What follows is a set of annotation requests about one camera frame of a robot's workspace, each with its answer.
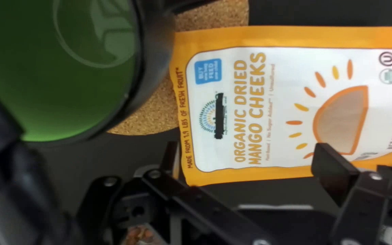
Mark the black mug green inside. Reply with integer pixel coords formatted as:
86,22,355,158
0,0,177,144

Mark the orange dried mango package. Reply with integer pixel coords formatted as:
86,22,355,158
169,25,392,188

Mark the round cork coaster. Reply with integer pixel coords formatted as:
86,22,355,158
106,0,251,136

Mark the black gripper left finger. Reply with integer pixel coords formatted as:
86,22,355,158
78,140,275,245

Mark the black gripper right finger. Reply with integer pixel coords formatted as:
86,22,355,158
310,142,392,245

